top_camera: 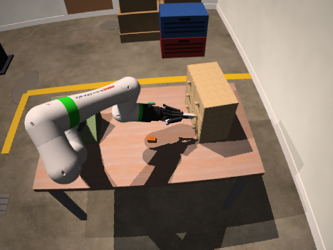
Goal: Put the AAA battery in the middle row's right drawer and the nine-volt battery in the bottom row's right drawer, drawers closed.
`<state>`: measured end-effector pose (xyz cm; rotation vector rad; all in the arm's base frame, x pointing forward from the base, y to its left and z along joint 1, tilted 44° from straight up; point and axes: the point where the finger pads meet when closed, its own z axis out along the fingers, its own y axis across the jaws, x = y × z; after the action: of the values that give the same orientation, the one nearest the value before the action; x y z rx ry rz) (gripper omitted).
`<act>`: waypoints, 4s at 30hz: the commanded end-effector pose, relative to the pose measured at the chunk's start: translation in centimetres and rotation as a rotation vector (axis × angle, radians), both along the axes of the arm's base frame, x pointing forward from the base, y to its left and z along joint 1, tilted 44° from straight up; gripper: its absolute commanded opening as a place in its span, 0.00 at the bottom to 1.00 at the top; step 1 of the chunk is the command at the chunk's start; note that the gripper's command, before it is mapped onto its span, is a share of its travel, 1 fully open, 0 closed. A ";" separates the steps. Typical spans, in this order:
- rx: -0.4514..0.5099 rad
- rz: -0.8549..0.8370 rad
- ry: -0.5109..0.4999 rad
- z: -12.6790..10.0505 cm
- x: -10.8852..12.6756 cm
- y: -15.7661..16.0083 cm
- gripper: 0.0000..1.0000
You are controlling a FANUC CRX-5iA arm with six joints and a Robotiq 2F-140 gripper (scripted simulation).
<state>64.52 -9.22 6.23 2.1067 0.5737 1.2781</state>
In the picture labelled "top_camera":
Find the orange nine-volt battery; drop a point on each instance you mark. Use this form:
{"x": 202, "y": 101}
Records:
{"x": 151, "y": 139}

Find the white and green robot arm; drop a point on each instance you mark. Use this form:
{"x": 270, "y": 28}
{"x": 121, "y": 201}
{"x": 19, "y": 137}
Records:
{"x": 51, "y": 126}

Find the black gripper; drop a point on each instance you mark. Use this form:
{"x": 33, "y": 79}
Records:
{"x": 169, "y": 114}

